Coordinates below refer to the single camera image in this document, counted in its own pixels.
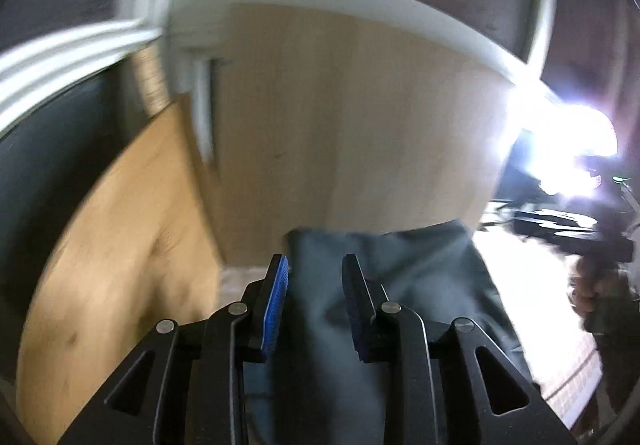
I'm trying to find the person's right hand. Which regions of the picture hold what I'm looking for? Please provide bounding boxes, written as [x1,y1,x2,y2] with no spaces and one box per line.
[570,257,628,331]

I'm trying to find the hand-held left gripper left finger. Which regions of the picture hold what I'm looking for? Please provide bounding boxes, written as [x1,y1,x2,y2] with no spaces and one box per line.
[57,253,291,445]

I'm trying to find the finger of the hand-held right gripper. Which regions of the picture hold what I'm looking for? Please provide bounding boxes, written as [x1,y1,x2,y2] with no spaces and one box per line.
[512,209,596,247]

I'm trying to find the pine wooden board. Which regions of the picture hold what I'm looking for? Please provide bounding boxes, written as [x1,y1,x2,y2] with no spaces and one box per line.
[15,90,226,445]

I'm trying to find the dark pants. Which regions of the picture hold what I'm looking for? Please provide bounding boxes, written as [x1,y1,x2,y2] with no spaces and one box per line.
[240,219,533,445]

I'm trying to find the light wooden board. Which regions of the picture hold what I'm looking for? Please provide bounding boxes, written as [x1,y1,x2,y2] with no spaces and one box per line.
[210,2,516,266]

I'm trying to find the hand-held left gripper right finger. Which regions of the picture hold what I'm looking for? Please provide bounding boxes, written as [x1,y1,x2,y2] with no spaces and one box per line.
[341,253,578,445]

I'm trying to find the plaid woven mat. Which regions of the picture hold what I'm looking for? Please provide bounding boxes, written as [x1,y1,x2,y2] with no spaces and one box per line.
[220,225,606,431]

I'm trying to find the ring light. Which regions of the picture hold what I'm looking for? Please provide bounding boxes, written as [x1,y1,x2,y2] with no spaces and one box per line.
[515,90,621,196]

